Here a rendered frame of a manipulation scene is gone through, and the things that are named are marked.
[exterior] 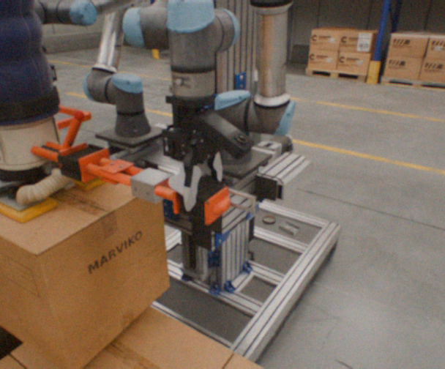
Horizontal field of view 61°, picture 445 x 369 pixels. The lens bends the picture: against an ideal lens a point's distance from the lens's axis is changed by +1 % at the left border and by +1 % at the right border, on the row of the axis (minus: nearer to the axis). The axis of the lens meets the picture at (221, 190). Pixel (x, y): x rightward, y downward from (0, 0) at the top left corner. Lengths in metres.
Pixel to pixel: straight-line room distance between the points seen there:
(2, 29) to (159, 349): 0.99
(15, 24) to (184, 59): 0.49
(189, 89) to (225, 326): 1.36
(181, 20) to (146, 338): 1.03
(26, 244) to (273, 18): 0.82
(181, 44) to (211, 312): 1.45
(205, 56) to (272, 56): 0.51
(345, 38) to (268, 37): 6.95
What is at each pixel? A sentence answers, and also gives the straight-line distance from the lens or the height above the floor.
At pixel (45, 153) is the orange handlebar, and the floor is 1.21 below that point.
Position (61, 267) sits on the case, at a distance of 0.96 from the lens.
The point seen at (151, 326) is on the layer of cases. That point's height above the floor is 0.54.
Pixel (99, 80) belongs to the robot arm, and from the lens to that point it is 1.66.
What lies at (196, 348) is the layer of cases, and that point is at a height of 0.54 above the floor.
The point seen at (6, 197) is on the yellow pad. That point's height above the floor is 1.10.
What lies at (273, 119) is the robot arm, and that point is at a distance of 1.22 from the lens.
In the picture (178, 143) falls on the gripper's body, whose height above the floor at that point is 1.32.
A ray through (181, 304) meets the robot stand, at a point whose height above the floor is 0.21.
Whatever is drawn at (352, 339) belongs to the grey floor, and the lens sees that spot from 2.18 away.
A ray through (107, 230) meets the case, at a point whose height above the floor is 1.03.
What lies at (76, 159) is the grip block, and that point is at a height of 1.22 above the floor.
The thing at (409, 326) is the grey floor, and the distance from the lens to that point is 2.35.
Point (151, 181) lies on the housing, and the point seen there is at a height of 1.22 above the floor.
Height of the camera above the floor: 1.57
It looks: 28 degrees down
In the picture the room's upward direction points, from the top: straight up
